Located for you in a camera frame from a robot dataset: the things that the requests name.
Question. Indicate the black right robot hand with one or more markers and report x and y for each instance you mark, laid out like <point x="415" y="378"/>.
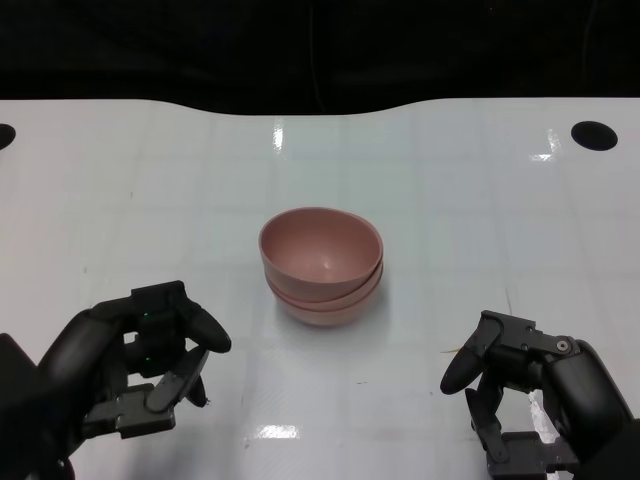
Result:
<point x="580" y="390"/>

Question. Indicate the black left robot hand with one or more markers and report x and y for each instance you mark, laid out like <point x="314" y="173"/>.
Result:
<point x="80" y="360"/>

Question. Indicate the pink plastic bowl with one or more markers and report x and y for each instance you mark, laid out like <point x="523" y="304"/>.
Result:
<point x="325" y="305"/>
<point x="325" y="320"/>
<point x="320" y="245"/>

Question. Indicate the black round table grommet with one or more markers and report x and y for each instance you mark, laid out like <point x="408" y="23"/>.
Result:
<point x="5" y="136"/>
<point x="594" y="135"/>

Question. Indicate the black cloth backdrop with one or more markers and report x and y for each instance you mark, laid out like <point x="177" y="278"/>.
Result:
<point x="150" y="50"/>

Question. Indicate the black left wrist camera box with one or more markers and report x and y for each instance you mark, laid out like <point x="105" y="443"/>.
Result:
<point x="15" y="400"/>

